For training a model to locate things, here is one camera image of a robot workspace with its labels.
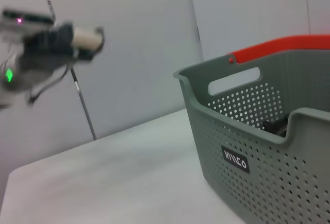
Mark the glass teacup black base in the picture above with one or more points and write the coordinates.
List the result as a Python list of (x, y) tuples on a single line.
[(276, 127)]

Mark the grey-green perforated storage bin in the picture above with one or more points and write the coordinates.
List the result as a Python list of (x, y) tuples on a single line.
[(270, 182)]

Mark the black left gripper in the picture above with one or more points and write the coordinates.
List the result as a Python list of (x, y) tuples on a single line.
[(49, 45)]

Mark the small white brick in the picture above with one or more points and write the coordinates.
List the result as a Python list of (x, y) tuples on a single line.
[(86, 39)]

